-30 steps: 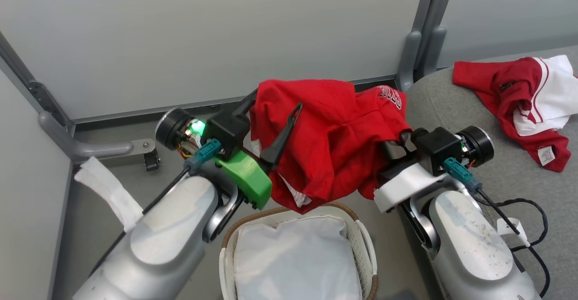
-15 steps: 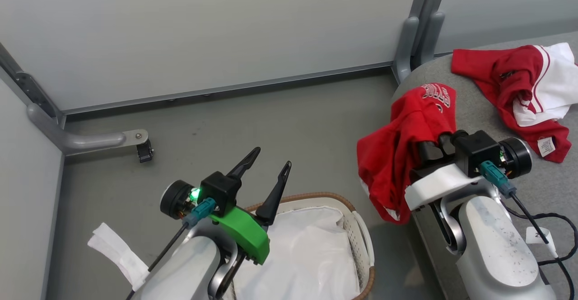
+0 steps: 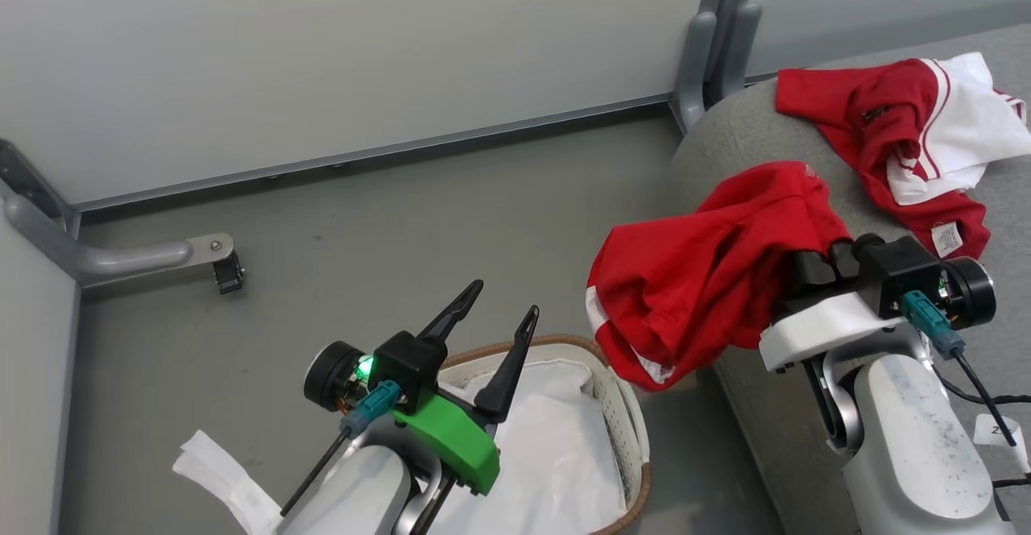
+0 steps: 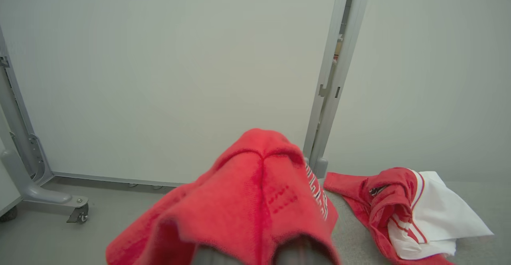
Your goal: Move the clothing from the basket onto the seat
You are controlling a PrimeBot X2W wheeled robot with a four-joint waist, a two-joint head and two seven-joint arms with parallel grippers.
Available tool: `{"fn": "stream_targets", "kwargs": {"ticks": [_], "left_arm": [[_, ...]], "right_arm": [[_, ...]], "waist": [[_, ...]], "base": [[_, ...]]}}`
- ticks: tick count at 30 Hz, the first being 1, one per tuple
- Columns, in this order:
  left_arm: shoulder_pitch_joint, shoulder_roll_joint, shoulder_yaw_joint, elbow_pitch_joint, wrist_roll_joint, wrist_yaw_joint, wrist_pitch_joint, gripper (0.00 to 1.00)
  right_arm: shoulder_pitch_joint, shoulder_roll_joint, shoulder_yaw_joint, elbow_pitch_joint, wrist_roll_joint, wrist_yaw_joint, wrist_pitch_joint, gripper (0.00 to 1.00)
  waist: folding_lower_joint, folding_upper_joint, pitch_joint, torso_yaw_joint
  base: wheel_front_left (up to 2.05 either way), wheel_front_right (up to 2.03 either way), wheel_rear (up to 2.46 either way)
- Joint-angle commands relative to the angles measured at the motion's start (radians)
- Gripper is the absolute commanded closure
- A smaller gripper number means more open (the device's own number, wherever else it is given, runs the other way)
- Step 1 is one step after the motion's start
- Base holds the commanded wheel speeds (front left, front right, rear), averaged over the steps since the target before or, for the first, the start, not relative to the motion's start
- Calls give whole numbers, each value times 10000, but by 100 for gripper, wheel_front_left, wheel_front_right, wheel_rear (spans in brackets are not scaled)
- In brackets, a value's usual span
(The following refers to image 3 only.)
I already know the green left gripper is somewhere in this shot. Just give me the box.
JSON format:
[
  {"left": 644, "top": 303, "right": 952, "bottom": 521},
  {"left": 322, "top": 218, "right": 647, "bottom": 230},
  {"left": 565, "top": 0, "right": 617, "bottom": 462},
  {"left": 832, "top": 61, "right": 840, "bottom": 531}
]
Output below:
[{"left": 392, "top": 279, "right": 540, "bottom": 496}]

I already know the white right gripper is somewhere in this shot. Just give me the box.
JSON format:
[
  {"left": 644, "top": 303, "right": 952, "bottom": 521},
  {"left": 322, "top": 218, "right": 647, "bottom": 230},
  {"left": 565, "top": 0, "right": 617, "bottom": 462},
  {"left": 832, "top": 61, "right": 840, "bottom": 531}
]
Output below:
[{"left": 759, "top": 238, "right": 912, "bottom": 373}]

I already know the red garment with white hem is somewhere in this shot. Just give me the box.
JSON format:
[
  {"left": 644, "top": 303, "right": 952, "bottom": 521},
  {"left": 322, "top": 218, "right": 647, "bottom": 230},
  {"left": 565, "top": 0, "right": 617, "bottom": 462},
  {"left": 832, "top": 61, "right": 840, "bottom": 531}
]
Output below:
[{"left": 586, "top": 160, "right": 853, "bottom": 392}]

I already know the red and white striped garment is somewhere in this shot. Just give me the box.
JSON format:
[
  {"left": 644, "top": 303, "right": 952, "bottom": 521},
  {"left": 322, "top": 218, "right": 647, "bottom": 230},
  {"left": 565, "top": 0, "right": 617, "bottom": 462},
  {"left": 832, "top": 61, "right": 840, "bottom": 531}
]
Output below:
[{"left": 775, "top": 52, "right": 1031, "bottom": 260}]

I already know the grey fabric sofa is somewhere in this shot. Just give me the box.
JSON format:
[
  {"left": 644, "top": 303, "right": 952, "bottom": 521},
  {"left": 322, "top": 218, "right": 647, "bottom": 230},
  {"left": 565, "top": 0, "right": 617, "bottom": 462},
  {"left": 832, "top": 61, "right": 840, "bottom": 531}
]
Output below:
[{"left": 669, "top": 23, "right": 1031, "bottom": 535}]

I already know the white basket liner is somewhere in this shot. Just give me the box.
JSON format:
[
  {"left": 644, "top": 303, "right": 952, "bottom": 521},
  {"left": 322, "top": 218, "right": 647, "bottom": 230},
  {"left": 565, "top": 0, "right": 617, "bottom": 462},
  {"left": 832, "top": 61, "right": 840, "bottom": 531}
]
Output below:
[{"left": 435, "top": 358, "right": 631, "bottom": 535}]

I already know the white woven laundry basket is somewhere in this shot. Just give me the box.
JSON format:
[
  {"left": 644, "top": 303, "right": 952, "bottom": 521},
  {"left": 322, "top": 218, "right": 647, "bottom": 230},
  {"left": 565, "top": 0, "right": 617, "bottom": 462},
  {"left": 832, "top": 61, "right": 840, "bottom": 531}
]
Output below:
[{"left": 439, "top": 334, "right": 652, "bottom": 535}]

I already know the grey curved partition foot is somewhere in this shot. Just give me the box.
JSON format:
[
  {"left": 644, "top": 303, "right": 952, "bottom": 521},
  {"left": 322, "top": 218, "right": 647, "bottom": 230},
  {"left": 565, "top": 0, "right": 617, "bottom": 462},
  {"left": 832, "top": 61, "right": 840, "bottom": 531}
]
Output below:
[
  {"left": 673, "top": 10, "right": 718, "bottom": 134},
  {"left": 4, "top": 195, "right": 236, "bottom": 287},
  {"left": 714, "top": 2, "right": 763, "bottom": 103}
]

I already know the black caster wheel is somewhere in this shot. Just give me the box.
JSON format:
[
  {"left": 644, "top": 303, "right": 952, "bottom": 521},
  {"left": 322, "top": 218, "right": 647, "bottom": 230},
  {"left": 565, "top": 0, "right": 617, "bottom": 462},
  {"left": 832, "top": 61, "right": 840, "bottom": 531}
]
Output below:
[{"left": 213, "top": 253, "right": 246, "bottom": 295}]

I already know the white cloth strip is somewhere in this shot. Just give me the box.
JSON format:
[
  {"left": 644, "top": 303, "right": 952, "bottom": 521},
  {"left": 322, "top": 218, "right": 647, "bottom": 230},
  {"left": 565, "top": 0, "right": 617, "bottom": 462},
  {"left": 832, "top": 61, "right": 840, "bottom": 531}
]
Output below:
[{"left": 172, "top": 429, "right": 284, "bottom": 535}]

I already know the teal plug black camera cable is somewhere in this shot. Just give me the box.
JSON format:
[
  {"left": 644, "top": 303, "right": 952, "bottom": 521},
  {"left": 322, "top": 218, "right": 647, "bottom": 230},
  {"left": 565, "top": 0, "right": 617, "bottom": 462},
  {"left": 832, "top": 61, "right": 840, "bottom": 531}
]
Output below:
[
  {"left": 900, "top": 289, "right": 1018, "bottom": 448},
  {"left": 279, "top": 379, "right": 402, "bottom": 518}
]

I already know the grey partition bottom rail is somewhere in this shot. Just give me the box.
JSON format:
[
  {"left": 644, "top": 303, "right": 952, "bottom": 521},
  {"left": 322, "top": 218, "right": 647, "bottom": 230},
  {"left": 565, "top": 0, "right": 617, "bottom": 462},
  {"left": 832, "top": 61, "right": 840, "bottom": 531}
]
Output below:
[
  {"left": 50, "top": 277, "right": 84, "bottom": 535},
  {"left": 77, "top": 93, "right": 677, "bottom": 215}
]

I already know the thin black cable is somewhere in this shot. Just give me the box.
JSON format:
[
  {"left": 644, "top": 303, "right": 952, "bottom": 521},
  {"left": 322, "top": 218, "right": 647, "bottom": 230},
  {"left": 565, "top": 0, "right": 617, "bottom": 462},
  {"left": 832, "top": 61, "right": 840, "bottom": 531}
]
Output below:
[{"left": 934, "top": 370, "right": 1031, "bottom": 407}]

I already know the white paper cable tag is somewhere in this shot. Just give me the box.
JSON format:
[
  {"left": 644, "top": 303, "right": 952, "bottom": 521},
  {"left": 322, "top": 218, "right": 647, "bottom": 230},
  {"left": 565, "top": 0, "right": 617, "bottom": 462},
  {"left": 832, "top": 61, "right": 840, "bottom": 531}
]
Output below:
[{"left": 972, "top": 413, "right": 1031, "bottom": 474}]

